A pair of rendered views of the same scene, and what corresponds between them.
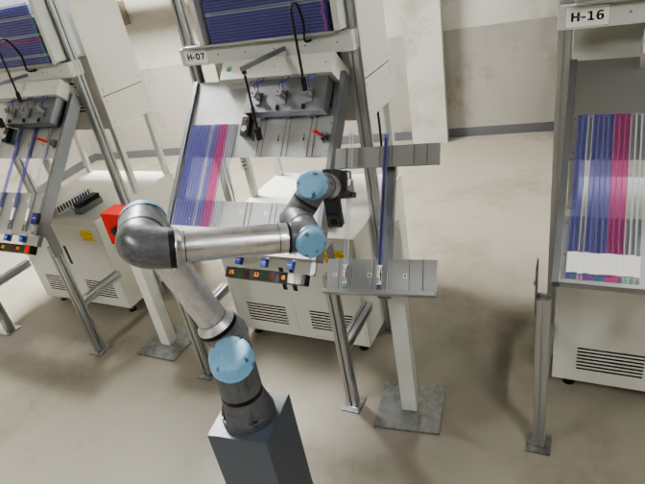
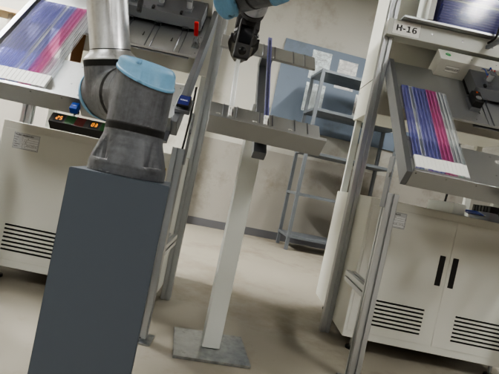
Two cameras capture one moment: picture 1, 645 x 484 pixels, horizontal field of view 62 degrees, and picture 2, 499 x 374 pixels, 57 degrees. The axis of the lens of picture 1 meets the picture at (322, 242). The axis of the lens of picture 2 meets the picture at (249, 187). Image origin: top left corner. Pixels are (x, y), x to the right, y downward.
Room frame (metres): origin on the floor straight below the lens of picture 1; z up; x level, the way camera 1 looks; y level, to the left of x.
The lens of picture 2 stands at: (0.21, 0.55, 0.60)
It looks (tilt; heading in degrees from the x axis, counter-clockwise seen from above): 1 degrees down; 329
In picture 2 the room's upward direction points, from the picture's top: 12 degrees clockwise
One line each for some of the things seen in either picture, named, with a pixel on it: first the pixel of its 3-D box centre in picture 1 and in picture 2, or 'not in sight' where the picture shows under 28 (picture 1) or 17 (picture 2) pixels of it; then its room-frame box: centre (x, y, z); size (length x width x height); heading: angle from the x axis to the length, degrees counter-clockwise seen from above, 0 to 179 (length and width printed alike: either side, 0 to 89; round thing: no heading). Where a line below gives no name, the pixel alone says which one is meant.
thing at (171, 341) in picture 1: (146, 280); not in sight; (2.28, 0.88, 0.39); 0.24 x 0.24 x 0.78; 60
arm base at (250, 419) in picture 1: (245, 400); (131, 151); (1.12, 0.29, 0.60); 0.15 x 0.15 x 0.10
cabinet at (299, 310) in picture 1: (321, 256); (103, 209); (2.33, 0.02, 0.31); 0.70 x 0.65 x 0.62; 60
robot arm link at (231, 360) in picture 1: (234, 367); (141, 93); (1.13, 0.30, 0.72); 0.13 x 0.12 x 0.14; 10
